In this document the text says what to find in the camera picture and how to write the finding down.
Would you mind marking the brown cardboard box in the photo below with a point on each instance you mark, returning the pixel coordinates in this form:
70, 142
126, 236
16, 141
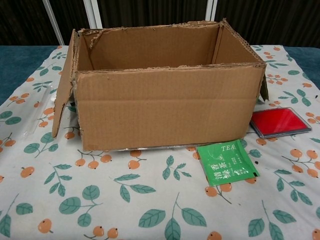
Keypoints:
162, 110

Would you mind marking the green tea sachet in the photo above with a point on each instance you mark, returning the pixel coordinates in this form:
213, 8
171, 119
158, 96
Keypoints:
226, 165

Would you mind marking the floral print tablecloth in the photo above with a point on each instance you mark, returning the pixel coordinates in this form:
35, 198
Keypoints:
125, 200

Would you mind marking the red ink pad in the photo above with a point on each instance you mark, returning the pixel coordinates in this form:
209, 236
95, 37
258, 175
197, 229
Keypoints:
278, 120

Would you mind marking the clear plastic tube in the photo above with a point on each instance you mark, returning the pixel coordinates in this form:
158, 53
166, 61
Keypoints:
37, 112

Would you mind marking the thin white frame post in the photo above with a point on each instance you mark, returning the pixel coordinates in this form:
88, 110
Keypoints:
53, 22

